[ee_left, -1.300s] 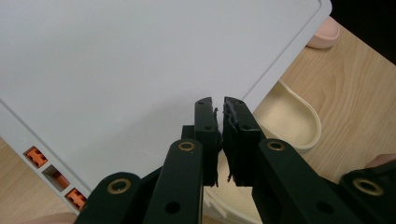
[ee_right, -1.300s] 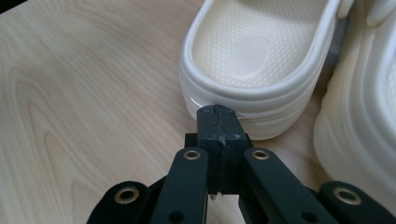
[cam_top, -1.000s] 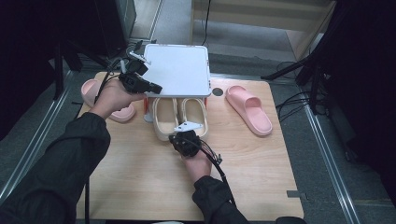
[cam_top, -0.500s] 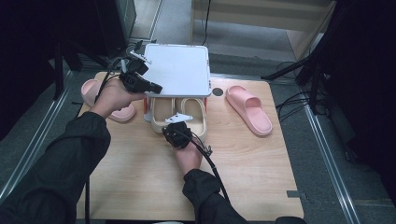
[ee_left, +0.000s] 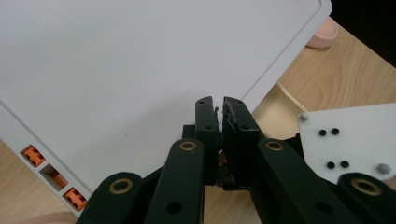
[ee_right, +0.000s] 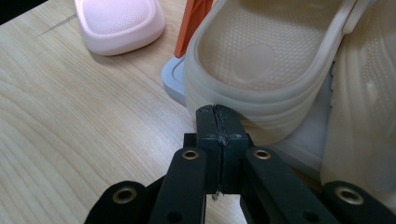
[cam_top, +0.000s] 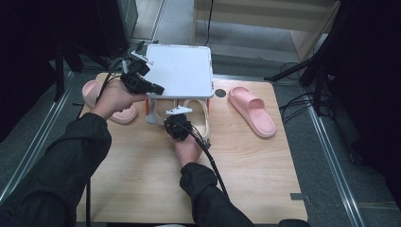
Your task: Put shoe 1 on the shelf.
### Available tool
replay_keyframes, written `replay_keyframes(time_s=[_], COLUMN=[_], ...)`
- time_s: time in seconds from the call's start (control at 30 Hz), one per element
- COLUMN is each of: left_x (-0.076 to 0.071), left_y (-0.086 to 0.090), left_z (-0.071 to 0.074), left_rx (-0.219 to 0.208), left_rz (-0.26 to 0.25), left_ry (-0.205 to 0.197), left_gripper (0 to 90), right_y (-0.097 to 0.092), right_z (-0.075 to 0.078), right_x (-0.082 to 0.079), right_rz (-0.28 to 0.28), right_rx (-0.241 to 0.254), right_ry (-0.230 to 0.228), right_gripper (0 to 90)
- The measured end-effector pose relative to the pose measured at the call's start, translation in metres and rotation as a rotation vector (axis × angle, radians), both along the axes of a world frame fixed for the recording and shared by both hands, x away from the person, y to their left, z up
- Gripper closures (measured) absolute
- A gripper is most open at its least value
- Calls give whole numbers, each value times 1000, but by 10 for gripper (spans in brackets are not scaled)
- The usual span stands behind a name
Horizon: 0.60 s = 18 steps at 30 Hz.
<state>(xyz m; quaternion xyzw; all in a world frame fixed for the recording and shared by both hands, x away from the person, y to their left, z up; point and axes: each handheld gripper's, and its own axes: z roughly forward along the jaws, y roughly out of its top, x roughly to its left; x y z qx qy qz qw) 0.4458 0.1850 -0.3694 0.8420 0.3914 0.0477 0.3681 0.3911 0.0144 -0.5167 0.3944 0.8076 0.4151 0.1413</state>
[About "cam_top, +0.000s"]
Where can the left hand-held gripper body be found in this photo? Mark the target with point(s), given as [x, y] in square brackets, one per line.
[135, 82]

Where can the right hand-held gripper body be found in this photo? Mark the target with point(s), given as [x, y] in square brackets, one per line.
[178, 127]

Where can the white shoe rack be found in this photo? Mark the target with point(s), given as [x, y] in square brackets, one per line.
[179, 69]

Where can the pink slide slipper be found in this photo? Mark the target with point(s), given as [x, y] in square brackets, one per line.
[90, 91]
[261, 123]

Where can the person's right hand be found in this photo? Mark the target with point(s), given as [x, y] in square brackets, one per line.
[187, 151]

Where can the person's left hand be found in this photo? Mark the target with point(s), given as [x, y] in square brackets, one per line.
[115, 97]

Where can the dark round table grommet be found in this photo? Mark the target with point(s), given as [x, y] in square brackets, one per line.
[220, 93]

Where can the dark cabinet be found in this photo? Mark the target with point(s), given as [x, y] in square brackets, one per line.
[116, 25]

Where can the black metal stand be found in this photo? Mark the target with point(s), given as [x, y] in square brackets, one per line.
[59, 72]

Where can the black tripod stand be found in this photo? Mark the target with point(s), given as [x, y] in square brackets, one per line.
[290, 70]

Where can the beige wooden cabinet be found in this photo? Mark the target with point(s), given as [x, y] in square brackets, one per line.
[268, 19]

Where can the grey tape strip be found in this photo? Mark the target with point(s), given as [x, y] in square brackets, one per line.
[298, 196]

